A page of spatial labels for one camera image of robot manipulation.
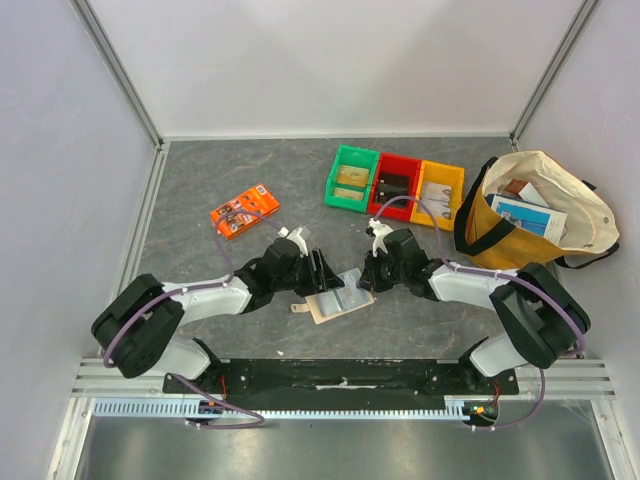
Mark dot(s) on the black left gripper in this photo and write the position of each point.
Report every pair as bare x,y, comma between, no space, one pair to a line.
325,276

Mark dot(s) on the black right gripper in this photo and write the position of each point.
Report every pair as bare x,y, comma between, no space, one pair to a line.
377,273

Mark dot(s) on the beige card holder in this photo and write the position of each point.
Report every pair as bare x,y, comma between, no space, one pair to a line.
321,307

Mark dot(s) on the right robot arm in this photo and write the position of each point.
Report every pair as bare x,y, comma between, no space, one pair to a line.
541,320

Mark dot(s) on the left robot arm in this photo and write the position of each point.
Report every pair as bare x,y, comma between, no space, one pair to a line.
137,328

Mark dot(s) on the white vip card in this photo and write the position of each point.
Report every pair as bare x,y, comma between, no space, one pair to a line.
436,191
437,208

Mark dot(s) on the black card in red bin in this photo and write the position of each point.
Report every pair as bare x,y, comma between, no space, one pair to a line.
394,180

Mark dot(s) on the gold card in green bin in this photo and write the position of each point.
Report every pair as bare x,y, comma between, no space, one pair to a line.
353,176

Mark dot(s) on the green plastic bin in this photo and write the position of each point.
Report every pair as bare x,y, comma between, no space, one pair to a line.
354,156

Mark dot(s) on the orange snack box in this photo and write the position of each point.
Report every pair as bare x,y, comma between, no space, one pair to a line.
239,214

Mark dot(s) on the red plastic bin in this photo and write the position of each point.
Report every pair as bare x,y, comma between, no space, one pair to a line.
397,164

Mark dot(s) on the yellow plastic bin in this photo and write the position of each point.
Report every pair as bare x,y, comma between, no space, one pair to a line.
451,175

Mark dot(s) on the brown box in bag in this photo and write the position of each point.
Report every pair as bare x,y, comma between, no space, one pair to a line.
514,187

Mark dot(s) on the blue white box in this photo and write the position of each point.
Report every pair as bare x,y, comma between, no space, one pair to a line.
542,221

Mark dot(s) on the yellow canvas tote bag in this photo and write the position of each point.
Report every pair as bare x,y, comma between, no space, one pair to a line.
494,243

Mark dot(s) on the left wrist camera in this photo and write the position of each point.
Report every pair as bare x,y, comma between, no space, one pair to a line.
297,236

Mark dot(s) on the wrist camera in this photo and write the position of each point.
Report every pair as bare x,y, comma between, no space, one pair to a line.
378,231
297,236

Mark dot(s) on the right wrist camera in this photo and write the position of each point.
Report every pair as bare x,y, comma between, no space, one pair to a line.
378,231

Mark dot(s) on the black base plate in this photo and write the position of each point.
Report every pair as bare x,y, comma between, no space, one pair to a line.
348,384

